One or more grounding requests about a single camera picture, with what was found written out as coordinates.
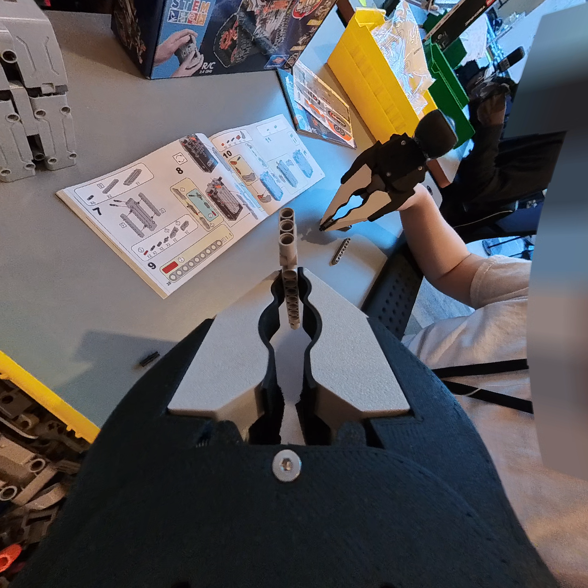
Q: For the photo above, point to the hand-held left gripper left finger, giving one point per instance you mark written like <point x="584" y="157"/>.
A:
<point x="220" y="367"/>

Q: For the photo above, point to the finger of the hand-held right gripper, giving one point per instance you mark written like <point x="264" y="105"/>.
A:
<point x="376" y="204"/>
<point x="353" y="181"/>

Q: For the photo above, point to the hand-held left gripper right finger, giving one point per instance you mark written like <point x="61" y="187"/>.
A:
<point x="358" y="367"/>

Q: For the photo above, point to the grey beam with end connector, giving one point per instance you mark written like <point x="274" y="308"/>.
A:
<point x="289" y="285"/>

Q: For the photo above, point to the black and grey brick assembly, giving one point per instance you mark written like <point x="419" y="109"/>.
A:
<point x="32" y="69"/>

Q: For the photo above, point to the person's right forearm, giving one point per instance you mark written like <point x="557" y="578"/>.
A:
<point x="436" y="239"/>

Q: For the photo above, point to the small black pin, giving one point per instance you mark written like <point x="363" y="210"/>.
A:
<point x="149" y="359"/>

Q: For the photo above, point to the black perforated pad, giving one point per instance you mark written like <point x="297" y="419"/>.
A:
<point x="395" y="289"/>

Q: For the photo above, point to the green storage bin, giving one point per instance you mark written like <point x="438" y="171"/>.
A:
<point x="448" y="78"/>

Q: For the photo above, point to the yellow storage bin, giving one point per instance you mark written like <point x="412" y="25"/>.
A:
<point x="367" y="69"/>
<point x="46" y="399"/>

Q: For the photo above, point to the blue booklet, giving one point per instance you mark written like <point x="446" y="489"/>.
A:
<point x="287" y="92"/>

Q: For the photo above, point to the clear plastic bags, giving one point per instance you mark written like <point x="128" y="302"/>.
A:
<point x="404" y="46"/>

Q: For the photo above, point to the black cardboard box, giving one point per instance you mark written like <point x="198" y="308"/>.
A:
<point x="459" y="18"/>

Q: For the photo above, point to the open instruction manual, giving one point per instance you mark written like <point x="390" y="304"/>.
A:
<point x="183" y="206"/>

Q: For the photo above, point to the blue robot kit box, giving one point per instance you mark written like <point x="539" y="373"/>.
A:
<point x="206" y="36"/>

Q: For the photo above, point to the pile of kit parts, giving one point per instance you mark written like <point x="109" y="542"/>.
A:
<point x="27" y="459"/>

